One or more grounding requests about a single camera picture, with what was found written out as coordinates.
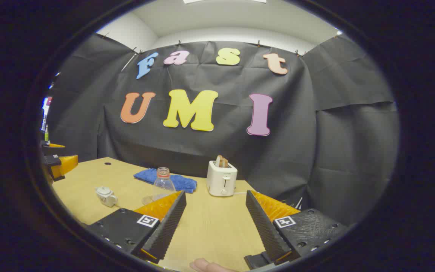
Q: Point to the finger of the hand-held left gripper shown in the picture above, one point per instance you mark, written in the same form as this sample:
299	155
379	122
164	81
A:
56	145
66	164

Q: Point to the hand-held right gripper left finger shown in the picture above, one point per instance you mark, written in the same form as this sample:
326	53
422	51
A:
168	226

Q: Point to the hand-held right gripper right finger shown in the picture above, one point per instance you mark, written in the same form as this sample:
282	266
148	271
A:
263	226

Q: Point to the clear plastic water bottle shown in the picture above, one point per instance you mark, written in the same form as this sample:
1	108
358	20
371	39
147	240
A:
163	185

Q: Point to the white teacup lid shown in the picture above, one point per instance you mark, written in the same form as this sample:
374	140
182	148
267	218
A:
103	190

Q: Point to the green bottle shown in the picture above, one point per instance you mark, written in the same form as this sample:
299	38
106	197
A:
46	134

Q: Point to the blue towel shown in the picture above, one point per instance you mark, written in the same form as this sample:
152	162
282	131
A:
183	183

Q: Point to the white toaster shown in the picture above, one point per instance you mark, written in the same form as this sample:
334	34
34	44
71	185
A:
221	181

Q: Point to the brown bread slice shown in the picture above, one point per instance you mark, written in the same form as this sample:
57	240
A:
225	163

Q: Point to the light bread slice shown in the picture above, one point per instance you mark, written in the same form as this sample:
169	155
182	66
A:
218	161

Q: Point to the black backdrop cloth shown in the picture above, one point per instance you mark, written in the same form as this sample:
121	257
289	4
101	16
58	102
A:
221	151

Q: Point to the colourful wall poster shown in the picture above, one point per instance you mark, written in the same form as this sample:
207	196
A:
46	113

